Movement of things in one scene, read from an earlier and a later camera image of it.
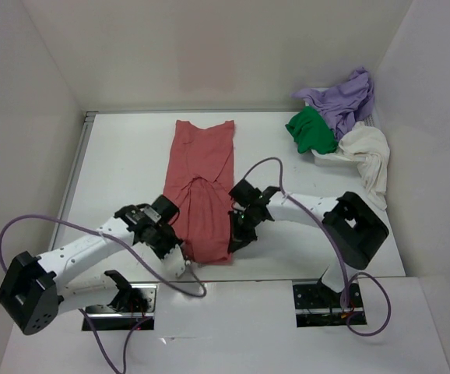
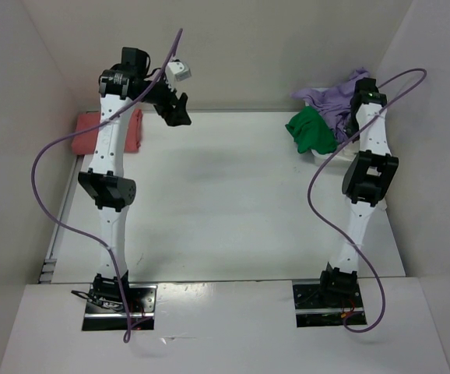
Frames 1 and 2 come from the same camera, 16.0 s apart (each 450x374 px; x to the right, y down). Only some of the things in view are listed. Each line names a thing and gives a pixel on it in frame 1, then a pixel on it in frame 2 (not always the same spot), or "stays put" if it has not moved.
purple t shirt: [345, 105] stays put
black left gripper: [175, 241] to [179, 115]
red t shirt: [197, 179] to [87, 142]
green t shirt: [310, 132] stays put
